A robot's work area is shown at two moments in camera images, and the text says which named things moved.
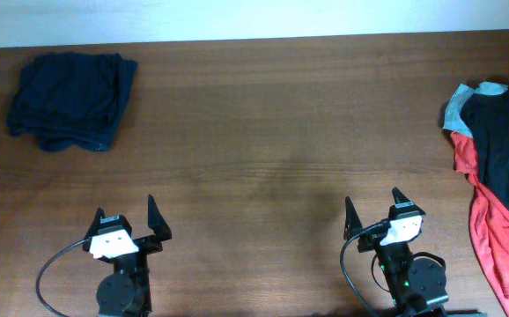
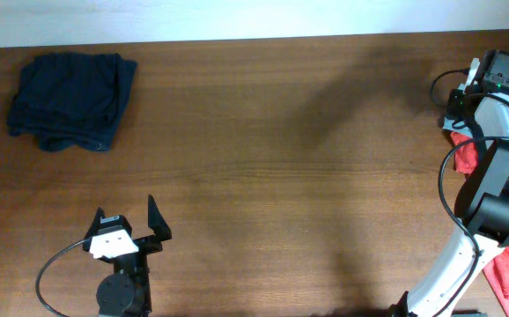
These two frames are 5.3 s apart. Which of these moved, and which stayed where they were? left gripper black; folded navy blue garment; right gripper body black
Moved: right gripper body black
Stayed: left gripper black; folded navy blue garment
